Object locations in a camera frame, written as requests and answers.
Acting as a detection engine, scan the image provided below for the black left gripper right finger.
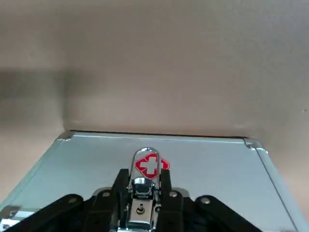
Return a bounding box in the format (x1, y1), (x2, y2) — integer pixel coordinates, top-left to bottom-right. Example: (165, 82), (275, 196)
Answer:
(156, 168), (264, 232)

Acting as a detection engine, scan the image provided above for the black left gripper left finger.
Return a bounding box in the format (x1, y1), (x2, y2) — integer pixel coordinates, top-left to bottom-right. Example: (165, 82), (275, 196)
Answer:
(0, 168), (133, 232)

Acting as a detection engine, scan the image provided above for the silver aluminium medical kit case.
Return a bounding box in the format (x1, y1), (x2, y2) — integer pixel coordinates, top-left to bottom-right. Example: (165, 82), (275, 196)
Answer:
(0, 130), (297, 232)

